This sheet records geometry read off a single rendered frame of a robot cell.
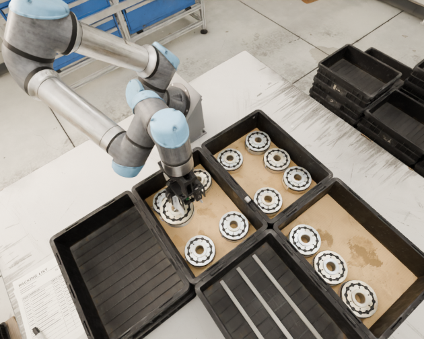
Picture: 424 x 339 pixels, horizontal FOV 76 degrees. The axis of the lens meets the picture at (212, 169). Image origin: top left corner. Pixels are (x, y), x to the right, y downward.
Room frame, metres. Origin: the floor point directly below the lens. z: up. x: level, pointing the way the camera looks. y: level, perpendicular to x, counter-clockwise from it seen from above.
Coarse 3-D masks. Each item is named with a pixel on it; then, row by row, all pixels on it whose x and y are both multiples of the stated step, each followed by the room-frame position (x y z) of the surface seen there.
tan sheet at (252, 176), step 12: (240, 144) 0.66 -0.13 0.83; (216, 156) 0.61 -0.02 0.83; (252, 156) 0.59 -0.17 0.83; (252, 168) 0.53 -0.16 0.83; (264, 168) 0.53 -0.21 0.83; (240, 180) 0.48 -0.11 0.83; (252, 180) 0.48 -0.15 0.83; (264, 180) 0.47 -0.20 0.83; (276, 180) 0.47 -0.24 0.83; (312, 180) 0.45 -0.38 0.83; (252, 192) 0.43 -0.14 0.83; (288, 192) 0.41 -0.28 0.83; (288, 204) 0.36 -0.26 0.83
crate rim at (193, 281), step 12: (204, 156) 0.55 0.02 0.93; (216, 168) 0.49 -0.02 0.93; (144, 180) 0.48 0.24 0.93; (228, 180) 0.44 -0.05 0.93; (132, 192) 0.43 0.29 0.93; (240, 192) 0.39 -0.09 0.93; (144, 204) 0.38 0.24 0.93; (156, 228) 0.30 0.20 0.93; (264, 228) 0.25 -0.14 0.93; (228, 252) 0.19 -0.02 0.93; (180, 264) 0.17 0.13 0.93; (216, 264) 0.16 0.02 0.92; (204, 276) 0.13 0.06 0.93
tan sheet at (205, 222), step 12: (204, 168) 0.56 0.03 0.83; (156, 192) 0.47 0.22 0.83; (216, 192) 0.44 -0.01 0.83; (204, 204) 0.40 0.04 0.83; (216, 204) 0.39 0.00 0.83; (228, 204) 0.39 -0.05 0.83; (156, 216) 0.38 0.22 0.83; (204, 216) 0.36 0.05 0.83; (216, 216) 0.35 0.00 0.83; (168, 228) 0.33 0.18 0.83; (180, 228) 0.32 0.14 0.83; (192, 228) 0.32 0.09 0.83; (204, 228) 0.31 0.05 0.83; (216, 228) 0.31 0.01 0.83; (252, 228) 0.29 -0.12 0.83; (180, 240) 0.28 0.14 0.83; (216, 240) 0.26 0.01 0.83; (180, 252) 0.23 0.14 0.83; (216, 252) 0.22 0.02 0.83
